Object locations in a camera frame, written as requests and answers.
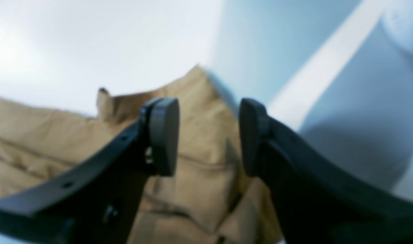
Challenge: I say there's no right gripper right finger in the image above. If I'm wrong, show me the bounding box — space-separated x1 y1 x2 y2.
239 98 413 244

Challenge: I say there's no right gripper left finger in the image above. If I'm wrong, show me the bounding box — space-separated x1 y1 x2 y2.
0 98 180 244

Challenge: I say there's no tan brown t-shirt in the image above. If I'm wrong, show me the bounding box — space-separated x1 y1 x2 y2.
0 65 283 244

